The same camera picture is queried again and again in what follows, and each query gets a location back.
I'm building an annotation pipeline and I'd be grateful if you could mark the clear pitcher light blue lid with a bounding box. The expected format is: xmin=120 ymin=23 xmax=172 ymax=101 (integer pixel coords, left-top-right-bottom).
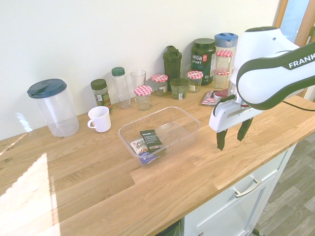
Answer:
xmin=214 ymin=32 xmax=239 ymax=74

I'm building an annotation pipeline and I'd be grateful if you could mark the dark green jar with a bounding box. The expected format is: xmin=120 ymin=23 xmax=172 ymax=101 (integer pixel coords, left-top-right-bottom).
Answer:
xmin=169 ymin=78 xmax=188 ymax=100

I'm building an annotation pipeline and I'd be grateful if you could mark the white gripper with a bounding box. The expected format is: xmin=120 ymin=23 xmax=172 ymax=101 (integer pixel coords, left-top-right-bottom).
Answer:
xmin=209 ymin=98 xmax=264 ymax=151

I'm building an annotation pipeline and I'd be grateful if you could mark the white ceramic mug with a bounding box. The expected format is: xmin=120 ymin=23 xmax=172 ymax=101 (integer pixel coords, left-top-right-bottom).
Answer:
xmin=87 ymin=106 xmax=112 ymax=133

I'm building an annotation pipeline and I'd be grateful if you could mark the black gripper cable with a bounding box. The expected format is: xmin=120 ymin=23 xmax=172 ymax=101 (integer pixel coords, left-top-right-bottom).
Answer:
xmin=213 ymin=94 xmax=236 ymax=118

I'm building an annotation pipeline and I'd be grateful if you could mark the white counter cabinet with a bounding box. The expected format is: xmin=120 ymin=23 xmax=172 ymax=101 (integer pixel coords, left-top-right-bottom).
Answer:
xmin=183 ymin=144 xmax=299 ymax=236

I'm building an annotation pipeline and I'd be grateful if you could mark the dark Vega protein tub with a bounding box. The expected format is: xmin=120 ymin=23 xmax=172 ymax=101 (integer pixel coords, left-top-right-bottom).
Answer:
xmin=191 ymin=38 xmax=217 ymax=86

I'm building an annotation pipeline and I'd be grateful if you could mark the tall clear drinking glass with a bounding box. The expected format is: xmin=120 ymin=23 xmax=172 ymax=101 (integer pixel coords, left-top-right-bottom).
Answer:
xmin=130 ymin=70 xmax=148 ymax=91

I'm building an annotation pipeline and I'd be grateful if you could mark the silver drawer handle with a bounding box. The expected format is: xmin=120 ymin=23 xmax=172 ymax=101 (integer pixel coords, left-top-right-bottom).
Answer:
xmin=232 ymin=178 xmax=262 ymax=199

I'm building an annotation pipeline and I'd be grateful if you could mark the red and white chip bag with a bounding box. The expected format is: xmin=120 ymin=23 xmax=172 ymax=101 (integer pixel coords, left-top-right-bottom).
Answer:
xmin=201 ymin=89 xmax=231 ymax=106

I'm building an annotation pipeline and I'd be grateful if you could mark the wooden door frame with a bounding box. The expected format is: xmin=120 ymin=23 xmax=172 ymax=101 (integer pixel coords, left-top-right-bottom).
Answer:
xmin=274 ymin=0 xmax=315 ymax=47

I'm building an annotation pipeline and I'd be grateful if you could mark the blue and white snack bag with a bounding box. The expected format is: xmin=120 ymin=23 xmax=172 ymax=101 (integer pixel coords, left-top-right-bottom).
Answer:
xmin=129 ymin=140 xmax=162 ymax=165

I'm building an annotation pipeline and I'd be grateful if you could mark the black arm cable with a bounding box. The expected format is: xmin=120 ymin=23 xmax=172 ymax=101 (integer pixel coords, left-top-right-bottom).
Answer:
xmin=282 ymin=100 xmax=315 ymax=111

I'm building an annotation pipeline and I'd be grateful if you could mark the clear plastic rectangular container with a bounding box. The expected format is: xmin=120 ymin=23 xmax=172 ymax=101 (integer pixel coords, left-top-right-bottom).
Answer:
xmin=118 ymin=106 xmax=201 ymax=168

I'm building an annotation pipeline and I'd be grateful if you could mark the black snack bar wrapper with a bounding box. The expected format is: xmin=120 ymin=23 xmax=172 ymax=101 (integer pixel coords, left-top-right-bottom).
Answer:
xmin=139 ymin=129 xmax=167 ymax=152

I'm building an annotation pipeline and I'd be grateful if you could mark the clear bottle green cap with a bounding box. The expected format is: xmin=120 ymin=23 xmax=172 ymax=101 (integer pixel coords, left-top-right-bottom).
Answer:
xmin=111 ymin=66 xmax=131 ymax=109

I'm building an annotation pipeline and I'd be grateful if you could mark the dark green shaker bottle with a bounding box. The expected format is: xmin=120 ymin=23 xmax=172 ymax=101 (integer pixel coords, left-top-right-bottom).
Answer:
xmin=162 ymin=45 xmax=183 ymax=92

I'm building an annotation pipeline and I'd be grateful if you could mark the clear pitcher dark blue lid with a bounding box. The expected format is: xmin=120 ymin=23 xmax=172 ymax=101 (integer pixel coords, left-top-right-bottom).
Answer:
xmin=27 ymin=78 xmax=80 ymax=138

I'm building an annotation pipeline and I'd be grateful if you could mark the glass jar red checkered lid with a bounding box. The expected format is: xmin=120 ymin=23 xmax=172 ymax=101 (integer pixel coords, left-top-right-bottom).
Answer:
xmin=133 ymin=85 xmax=153 ymax=111
xmin=213 ymin=69 xmax=231 ymax=89
xmin=150 ymin=73 xmax=169 ymax=97
xmin=215 ymin=50 xmax=234 ymax=73
xmin=187 ymin=70 xmax=204 ymax=93

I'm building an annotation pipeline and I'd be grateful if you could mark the spice jar dark lid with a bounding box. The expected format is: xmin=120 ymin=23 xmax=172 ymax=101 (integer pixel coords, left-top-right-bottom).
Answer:
xmin=90 ymin=78 xmax=114 ymax=114

